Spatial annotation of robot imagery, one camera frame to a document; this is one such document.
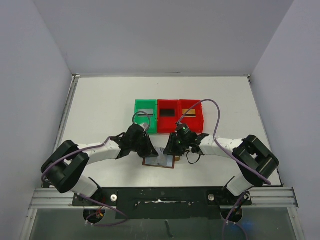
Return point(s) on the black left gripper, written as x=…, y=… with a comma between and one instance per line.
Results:
x=149, y=151

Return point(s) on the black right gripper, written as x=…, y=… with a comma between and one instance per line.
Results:
x=175, y=144

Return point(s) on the brown leather card holder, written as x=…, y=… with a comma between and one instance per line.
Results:
x=162, y=160

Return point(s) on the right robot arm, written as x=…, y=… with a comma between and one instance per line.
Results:
x=255, y=161

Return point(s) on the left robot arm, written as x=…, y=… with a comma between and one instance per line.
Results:
x=64, y=168

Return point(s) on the black card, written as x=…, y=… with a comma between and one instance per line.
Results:
x=167, y=112

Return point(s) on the red bin right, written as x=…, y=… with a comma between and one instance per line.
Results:
x=196, y=124

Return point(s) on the red bin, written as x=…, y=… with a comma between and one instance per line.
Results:
x=166, y=125
x=196, y=124

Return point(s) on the green bin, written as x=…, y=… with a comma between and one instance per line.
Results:
x=146, y=104

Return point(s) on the red bin middle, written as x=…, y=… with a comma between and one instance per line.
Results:
x=166, y=125

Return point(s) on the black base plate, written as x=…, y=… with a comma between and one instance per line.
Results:
x=155, y=203

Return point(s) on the aluminium left rail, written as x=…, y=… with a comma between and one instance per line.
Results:
x=66, y=111

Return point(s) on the aluminium rail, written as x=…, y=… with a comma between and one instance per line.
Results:
x=50, y=198
x=66, y=111

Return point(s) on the aluminium front rail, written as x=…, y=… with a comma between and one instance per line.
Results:
x=50, y=198

